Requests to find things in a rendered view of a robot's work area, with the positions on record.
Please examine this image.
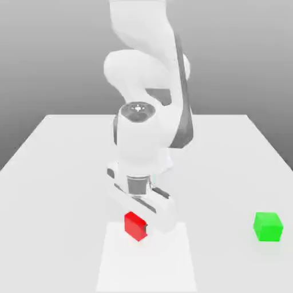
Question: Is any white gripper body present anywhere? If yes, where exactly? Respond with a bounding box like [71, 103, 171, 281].
[106, 181, 177, 233]

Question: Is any small red cube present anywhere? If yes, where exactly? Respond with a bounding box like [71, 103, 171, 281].
[124, 211, 149, 243]

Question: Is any small green cube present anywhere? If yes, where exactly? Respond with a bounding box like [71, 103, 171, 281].
[252, 212, 284, 243]

